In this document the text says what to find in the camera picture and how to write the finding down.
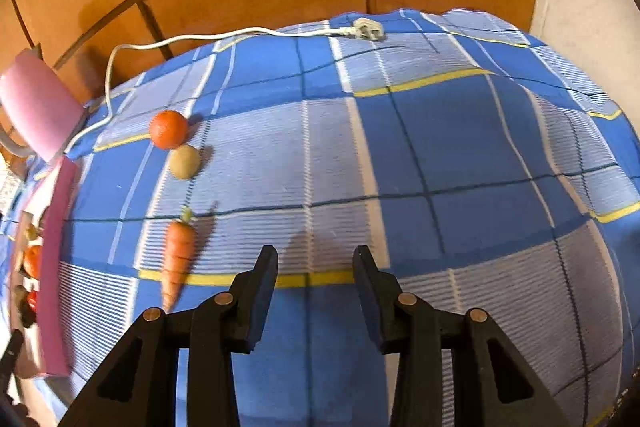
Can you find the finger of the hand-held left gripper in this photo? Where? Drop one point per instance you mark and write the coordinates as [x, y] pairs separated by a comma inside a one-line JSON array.
[[11, 352]]

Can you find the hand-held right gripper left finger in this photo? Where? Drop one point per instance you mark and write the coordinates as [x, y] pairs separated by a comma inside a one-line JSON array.
[[260, 302]]

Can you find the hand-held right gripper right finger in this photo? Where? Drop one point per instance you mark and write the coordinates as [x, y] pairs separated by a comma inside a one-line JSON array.
[[370, 302]]

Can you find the orange carrot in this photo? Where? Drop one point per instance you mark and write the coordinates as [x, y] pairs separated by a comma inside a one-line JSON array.
[[177, 252]]

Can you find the brown kiwi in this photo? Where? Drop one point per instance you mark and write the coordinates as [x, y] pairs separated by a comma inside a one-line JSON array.
[[184, 162]]

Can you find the round orange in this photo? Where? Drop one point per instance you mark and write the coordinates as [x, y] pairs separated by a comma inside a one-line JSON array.
[[168, 129]]

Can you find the pink storage box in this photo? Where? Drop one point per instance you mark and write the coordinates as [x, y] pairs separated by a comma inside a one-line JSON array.
[[35, 107]]

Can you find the blue plaid bed sheet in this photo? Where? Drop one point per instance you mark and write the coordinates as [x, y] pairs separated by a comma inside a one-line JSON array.
[[425, 157]]

